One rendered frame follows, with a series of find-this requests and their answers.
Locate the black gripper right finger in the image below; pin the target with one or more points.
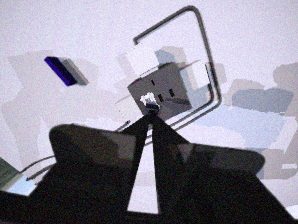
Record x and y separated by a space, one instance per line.
175 159

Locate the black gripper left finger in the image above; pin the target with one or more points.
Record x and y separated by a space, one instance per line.
122 149

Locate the dark blue flat block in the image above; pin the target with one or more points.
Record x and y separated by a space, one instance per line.
61 71

